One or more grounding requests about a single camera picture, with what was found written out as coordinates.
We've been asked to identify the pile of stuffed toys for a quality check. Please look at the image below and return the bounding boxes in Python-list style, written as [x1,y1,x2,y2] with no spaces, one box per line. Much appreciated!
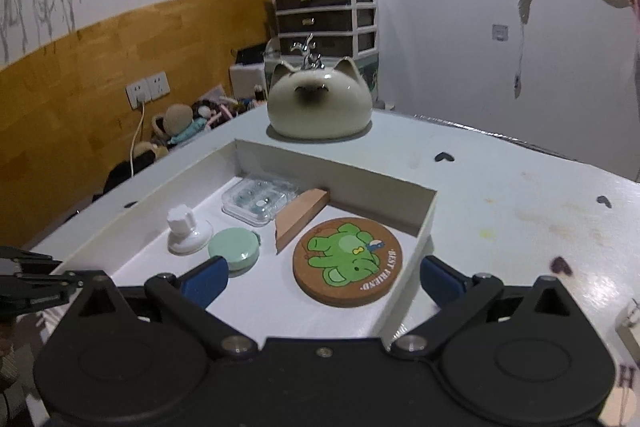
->
[92,99,266,202]

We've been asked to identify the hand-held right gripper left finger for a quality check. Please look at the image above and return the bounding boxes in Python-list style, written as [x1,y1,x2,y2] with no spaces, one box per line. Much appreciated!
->
[75,255,258,360]

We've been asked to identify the silver deer figurine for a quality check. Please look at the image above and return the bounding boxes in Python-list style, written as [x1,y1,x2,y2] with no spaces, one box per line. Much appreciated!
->
[289,33,324,72]

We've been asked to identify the white wall power outlet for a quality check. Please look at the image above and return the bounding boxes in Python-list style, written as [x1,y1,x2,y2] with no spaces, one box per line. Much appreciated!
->
[125,71,170,110]

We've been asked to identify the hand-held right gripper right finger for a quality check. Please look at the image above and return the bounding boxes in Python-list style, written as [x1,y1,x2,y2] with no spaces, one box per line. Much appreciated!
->
[391,254,571,360]

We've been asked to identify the hanging grey cord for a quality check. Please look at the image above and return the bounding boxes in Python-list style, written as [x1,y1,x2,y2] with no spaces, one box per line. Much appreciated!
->
[512,0,535,100]

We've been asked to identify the plastic drawer unit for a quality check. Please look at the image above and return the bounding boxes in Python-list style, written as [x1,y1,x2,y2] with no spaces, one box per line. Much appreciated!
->
[273,0,379,60]

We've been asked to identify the clear plastic case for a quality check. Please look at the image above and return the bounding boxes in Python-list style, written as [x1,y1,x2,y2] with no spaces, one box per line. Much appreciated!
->
[221,174,301,227]

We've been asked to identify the white cardboard box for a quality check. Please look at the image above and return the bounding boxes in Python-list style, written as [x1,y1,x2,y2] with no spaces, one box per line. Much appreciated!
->
[29,138,439,344]

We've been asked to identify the white suction cup knob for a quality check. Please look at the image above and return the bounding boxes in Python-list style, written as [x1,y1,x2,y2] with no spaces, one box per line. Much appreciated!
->
[167,203,212,256]

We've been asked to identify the wooden wedge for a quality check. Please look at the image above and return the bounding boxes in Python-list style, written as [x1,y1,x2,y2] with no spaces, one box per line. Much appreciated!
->
[274,188,331,255]

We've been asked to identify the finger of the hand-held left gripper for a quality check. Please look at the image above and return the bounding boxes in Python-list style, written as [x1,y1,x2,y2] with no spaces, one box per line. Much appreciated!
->
[0,273,87,323]
[0,246,64,277]

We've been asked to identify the cat-shaped ceramic pot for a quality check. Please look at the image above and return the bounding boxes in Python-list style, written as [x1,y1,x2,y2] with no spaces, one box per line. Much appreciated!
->
[266,58,374,142]

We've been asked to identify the green round tape measure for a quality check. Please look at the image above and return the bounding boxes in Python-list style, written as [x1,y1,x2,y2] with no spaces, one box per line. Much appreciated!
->
[207,228,261,278]

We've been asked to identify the white power cable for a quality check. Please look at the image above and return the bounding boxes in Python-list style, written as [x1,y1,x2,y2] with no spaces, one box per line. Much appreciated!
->
[128,99,149,170]

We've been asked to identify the round cork coaster green elephant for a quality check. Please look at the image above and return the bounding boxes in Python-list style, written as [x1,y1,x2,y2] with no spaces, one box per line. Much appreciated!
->
[292,217,404,308]

